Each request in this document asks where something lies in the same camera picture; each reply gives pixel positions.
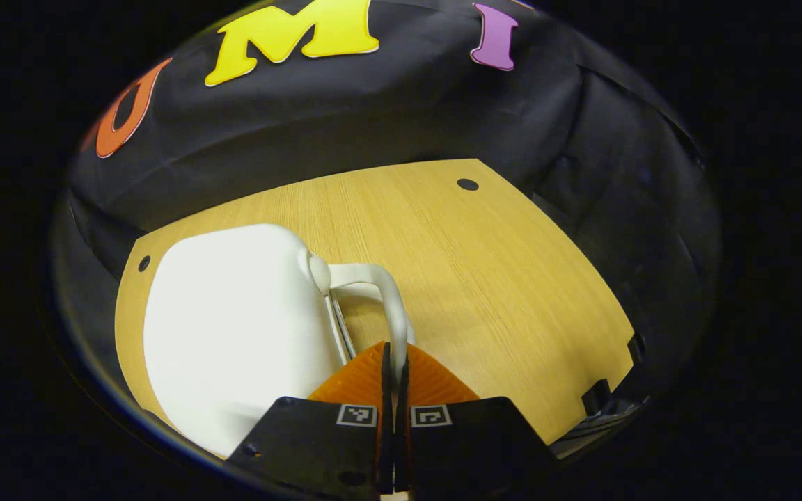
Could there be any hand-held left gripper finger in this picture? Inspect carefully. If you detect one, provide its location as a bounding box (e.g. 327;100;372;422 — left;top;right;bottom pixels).
395;344;560;495
224;341;396;499

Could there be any white suitcase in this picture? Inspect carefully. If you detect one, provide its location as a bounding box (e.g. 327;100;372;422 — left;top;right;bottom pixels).
141;223;417;459

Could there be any black backdrop cloth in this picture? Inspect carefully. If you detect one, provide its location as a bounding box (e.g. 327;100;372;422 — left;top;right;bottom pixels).
53;0;722;446

